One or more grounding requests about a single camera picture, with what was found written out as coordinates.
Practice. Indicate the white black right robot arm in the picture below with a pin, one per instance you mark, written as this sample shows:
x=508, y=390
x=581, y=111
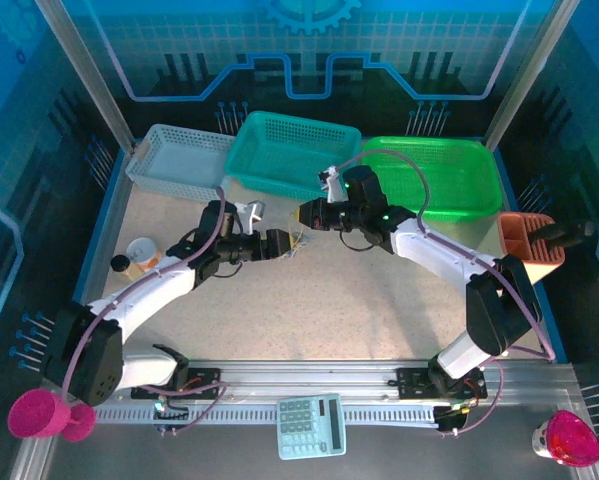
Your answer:
x=444, y=250

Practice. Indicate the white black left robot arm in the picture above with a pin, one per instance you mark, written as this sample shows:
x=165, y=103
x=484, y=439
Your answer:
x=144, y=290

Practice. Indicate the teal perforated plastic basket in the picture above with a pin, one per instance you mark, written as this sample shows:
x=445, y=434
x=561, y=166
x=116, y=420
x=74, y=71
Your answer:
x=289, y=150

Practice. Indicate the white perforated plastic basket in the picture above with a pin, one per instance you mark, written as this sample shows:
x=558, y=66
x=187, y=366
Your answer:
x=179, y=160

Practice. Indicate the green perforated plastic basket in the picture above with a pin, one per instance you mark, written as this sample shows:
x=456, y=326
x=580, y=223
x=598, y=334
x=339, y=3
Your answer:
x=459, y=180

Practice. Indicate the amber bottle black cap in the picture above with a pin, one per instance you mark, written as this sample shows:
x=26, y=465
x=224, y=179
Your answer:
x=120, y=263

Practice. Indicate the orange cream utensil holder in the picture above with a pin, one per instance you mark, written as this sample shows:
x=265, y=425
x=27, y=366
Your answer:
x=514, y=232

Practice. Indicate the light blue calculator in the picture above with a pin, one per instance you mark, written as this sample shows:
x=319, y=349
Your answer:
x=304, y=430

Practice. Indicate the pink goblet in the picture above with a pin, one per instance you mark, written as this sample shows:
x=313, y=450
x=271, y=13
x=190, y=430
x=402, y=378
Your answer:
x=34, y=412

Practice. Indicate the red translucent cup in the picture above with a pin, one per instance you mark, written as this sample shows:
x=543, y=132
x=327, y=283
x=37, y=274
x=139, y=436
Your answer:
x=574, y=440

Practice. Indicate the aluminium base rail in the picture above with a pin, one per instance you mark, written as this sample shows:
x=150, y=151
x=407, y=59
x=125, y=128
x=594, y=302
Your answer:
x=304, y=375

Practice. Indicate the aluminium frame post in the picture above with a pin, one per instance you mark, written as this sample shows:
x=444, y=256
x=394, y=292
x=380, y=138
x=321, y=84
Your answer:
x=529, y=75
x=90, y=75

